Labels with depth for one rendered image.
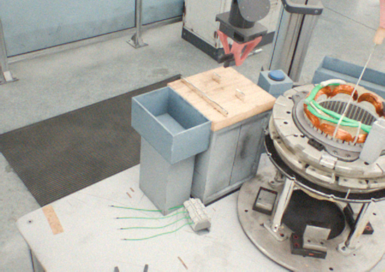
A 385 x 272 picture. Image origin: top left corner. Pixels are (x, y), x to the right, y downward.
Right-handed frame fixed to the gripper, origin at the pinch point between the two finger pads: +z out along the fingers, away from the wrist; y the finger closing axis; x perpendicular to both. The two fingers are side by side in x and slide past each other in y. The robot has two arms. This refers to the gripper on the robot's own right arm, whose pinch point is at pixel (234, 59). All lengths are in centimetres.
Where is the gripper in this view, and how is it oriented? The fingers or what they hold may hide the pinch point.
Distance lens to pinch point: 106.0
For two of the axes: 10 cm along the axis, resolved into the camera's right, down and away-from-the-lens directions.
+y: 6.1, 5.6, -5.6
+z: -1.0, 7.6, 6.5
